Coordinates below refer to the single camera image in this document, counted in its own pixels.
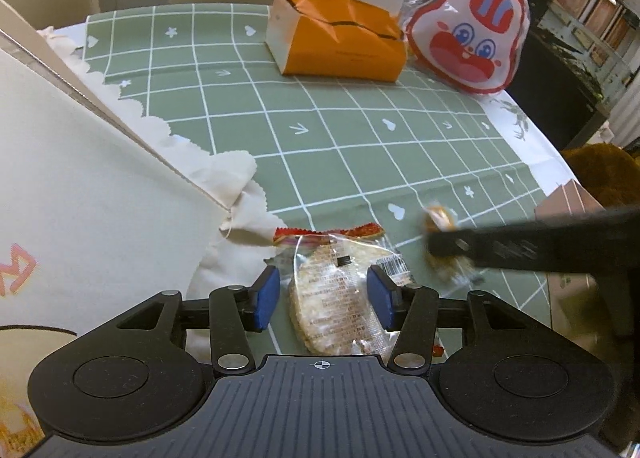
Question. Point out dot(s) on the small round pastry packet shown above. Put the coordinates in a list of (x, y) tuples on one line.
[(442, 218)]

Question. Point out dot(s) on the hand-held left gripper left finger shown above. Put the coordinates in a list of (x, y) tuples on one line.
[(265, 303)]

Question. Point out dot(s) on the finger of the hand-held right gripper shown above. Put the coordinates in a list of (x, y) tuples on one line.
[(515, 245)]

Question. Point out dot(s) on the pale pink cardboard box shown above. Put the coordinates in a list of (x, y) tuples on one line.
[(570, 198)]

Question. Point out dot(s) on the beige canvas bag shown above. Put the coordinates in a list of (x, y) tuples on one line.
[(75, 162)]

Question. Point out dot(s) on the orange tissue box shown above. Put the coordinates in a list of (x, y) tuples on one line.
[(340, 42)]

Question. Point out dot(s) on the red white rabbit face bag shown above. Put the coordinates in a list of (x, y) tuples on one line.
[(465, 37)]

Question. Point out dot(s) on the black cabinet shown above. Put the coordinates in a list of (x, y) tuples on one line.
[(550, 87)]

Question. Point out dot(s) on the rice cracker packet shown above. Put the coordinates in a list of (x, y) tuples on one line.
[(330, 298)]

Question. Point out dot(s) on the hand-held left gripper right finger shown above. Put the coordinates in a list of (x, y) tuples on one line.
[(381, 300)]

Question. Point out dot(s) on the green checked tablecloth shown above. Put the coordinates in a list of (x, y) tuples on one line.
[(325, 137)]

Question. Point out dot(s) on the metal frame shelf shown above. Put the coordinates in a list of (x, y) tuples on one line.
[(580, 32)]

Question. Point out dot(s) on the white scalloped cloth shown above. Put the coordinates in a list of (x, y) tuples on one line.
[(220, 172)]

